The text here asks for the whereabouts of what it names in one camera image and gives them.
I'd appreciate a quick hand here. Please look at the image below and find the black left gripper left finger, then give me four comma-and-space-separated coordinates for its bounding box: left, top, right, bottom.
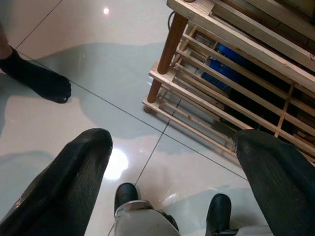
0, 128, 114, 236

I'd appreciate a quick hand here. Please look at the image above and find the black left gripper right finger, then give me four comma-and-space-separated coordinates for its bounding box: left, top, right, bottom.
232, 129, 315, 236

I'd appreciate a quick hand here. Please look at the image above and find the robot right leg with black foot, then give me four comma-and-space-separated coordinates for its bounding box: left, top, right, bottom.
205, 193, 271, 236

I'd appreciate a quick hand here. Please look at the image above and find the robot leg with black foot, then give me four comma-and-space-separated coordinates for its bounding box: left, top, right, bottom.
113, 182, 180, 236
205, 193, 271, 236

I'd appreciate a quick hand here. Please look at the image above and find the robot left leg with black foot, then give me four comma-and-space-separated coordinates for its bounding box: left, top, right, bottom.
113, 182, 180, 236

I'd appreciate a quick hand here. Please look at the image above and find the person's foot in black sock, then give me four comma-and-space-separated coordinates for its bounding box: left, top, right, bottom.
0, 23, 72, 104

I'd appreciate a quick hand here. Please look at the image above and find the light wooden slatted rack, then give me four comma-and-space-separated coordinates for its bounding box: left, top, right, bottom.
142, 0, 315, 164

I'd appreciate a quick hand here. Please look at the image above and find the blue box in rack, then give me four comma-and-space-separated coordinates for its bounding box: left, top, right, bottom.
200, 44, 243, 83

